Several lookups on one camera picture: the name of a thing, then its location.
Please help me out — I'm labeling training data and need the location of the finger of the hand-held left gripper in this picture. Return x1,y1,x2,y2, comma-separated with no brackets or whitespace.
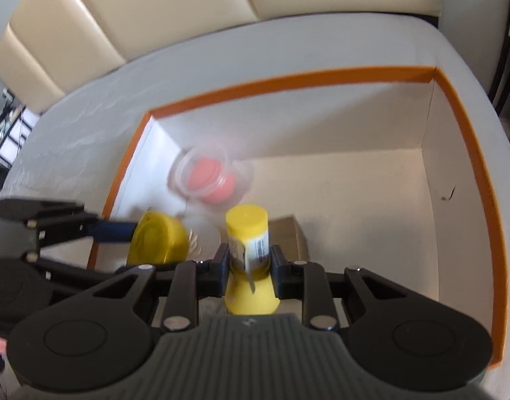
0,198,139,246
20,250,122,297

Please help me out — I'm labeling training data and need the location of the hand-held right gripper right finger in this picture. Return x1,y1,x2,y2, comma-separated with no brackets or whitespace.
269,245,410,334

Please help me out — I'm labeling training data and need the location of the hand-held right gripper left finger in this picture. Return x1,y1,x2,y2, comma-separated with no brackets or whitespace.
77,244,231,334

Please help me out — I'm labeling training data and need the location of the brown cardboard box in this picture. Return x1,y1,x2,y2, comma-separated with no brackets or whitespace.
269,215,311,262

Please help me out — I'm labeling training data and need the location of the yellow bottle with label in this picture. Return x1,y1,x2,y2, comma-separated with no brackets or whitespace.
222,203,281,316

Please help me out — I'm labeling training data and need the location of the yellow round jar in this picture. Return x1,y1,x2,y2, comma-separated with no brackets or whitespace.
127,211,189,266

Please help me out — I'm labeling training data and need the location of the clear container with pink items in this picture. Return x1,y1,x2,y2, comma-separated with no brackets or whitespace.
168,141,256,210

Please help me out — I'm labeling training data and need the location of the orange cardboard box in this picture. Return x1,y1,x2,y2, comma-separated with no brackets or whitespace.
86,65,508,370

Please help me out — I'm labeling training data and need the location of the cluttered side table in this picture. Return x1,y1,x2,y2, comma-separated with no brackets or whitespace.
0,87,39,171

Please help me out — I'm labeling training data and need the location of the cream padded headboard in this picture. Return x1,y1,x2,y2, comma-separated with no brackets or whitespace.
0,0,444,116

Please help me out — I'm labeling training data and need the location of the white and black nightstand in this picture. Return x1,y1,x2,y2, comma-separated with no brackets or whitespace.
487,0,510,122

